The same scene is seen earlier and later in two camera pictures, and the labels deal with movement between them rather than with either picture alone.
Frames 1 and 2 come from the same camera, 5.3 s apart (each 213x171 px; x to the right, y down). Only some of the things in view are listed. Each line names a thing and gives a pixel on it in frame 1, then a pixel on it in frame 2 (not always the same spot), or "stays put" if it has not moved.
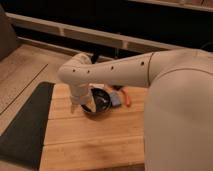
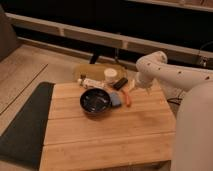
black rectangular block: (117, 87) stays put
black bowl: (102, 101) stays put
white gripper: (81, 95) to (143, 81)
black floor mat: (22, 142) stays put
